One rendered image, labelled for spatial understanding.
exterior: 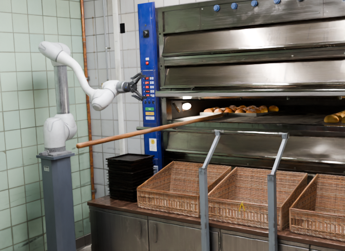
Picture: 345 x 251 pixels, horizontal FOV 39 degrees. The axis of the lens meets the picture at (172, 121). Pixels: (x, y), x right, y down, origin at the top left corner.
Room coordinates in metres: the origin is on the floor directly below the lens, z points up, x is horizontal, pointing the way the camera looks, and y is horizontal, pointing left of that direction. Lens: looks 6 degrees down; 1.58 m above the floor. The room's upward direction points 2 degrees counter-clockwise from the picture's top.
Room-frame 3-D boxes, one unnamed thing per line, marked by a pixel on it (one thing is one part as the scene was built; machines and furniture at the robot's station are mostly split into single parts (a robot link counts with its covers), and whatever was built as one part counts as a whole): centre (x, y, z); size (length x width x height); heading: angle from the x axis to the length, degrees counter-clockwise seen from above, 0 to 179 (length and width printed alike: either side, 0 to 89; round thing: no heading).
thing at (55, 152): (3.62, 0.90, 1.03); 0.22 x 0.18 x 0.06; 142
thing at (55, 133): (3.65, 0.89, 1.17); 0.18 x 0.16 x 0.22; 169
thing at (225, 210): (3.25, -0.55, 0.72); 0.56 x 0.49 x 0.28; 55
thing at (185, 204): (3.60, -0.07, 0.72); 0.56 x 0.49 x 0.28; 54
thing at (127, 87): (3.49, 0.28, 1.48); 0.09 x 0.07 x 0.08; 55
